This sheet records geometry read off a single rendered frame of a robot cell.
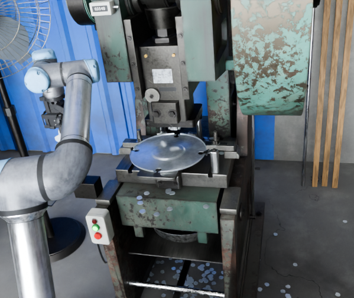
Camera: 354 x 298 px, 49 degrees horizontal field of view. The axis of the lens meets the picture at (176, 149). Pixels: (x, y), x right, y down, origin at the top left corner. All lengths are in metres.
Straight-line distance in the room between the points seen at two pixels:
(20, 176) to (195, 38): 0.67
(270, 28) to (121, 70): 0.61
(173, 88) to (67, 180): 0.60
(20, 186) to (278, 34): 0.70
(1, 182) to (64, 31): 2.00
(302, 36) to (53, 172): 0.66
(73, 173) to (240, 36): 0.52
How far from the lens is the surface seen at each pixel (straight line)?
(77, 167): 0.98
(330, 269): 2.12
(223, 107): 1.67
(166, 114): 1.41
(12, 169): 0.99
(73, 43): 2.91
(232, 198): 1.43
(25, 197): 0.99
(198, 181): 1.48
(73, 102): 1.12
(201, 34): 1.28
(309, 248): 2.21
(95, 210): 1.50
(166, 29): 1.41
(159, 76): 1.40
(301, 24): 0.96
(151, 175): 1.35
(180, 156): 1.43
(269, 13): 0.96
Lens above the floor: 1.49
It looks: 29 degrees down
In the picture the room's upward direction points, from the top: 7 degrees counter-clockwise
